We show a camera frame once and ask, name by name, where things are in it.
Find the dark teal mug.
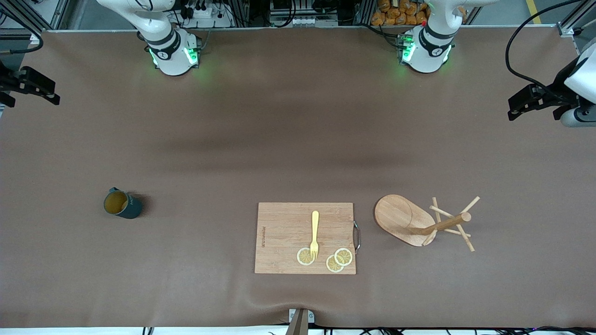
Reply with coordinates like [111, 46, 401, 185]
[103, 187, 142, 220]

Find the wooden mug tree rack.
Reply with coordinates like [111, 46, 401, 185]
[374, 194, 481, 253]

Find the white power strip with plugs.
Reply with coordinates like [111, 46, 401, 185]
[179, 0, 233, 28]

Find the brown table mat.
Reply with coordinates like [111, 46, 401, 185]
[0, 26, 596, 328]

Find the white socket strip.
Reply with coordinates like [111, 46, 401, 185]
[270, 14, 339, 27]

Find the yellow plastic fork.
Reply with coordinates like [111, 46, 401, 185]
[310, 211, 320, 260]

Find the bamboo cutting board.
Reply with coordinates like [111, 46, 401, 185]
[255, 202, 361, 275]

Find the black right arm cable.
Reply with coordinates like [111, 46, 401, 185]
[0, 32, 44, 55]

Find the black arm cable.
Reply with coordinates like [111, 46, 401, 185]
[505, 0, 596, 96]
[0, 32, 44, 55]

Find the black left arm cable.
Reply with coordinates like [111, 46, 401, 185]
[505, 0, 596, 96]

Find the aluminium frame profile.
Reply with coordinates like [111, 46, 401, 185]
[0, 0, 70, 45]
[556, 0, 596, 38]

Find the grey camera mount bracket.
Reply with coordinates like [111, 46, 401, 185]
[288, 308, 315, 335]

